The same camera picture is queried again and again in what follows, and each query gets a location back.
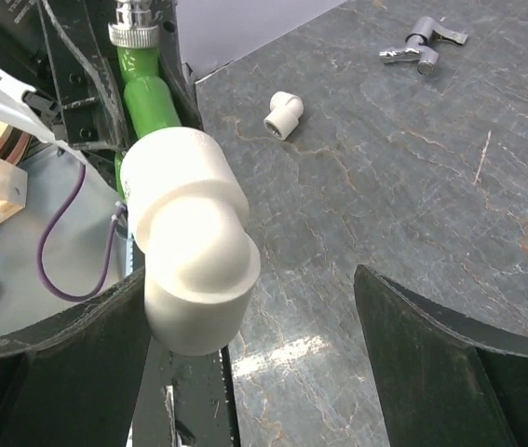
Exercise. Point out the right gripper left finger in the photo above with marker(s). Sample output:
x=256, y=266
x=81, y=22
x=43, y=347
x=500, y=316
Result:
x=92, y=375

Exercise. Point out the green water faucet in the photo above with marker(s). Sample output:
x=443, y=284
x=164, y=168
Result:
x=146, y=94

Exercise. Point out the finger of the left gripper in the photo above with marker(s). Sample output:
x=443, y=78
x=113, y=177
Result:
x=84, y=68
x=182, y=60

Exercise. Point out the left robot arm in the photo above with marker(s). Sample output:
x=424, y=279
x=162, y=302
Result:
x=27, y=95

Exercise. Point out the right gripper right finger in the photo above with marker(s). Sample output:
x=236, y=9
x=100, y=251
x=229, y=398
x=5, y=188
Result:
x=443, y=379

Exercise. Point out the white elbow fitting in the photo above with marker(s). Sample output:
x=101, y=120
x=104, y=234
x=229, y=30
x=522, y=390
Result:
x=188, y=216

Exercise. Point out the white elbow fitting left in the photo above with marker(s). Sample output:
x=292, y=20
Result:
x=285, y=111

